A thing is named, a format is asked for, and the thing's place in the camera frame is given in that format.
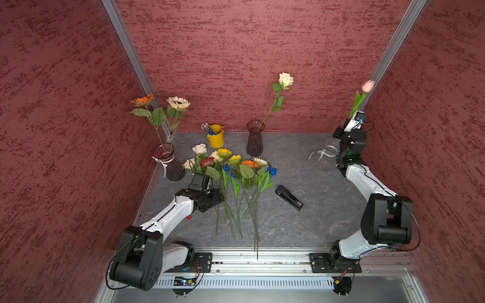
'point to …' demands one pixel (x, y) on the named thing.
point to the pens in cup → (206, 126)
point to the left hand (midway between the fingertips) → (218, 203)
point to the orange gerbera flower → (157, 116)
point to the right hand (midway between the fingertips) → (346, 121)
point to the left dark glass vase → (174, 171)
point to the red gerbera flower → (209, 161)
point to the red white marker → (189, 217)
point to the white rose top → (199, 149)
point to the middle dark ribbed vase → (254, 142)
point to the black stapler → (288, 197)
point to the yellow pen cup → (216, 140)
